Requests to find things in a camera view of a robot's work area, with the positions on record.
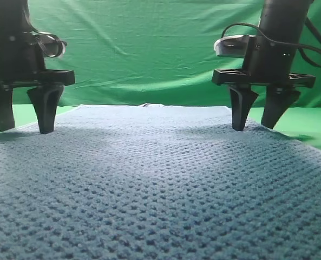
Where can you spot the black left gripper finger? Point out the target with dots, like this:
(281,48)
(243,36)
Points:
(45,100)
(7,120)

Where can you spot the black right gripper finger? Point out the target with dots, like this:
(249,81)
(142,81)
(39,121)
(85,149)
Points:
(278,100)
(242,98)

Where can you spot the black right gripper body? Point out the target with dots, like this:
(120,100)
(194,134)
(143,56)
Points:
(264,64)

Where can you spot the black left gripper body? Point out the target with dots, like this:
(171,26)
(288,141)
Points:
(22,64)

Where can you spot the blue waffle-weave towel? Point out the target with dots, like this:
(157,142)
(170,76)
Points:
(123,182)

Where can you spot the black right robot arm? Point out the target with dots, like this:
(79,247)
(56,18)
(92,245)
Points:
(283,20)

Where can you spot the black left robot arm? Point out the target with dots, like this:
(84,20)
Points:
(14,20)

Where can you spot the green backdrop cloth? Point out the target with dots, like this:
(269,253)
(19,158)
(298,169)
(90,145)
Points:
(134,52)

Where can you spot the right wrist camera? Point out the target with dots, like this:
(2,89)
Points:
(232,46)

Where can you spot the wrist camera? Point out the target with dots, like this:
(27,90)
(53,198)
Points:
(232,46)
(51,45)

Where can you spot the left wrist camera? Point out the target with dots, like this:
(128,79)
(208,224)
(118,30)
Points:
(51,45)

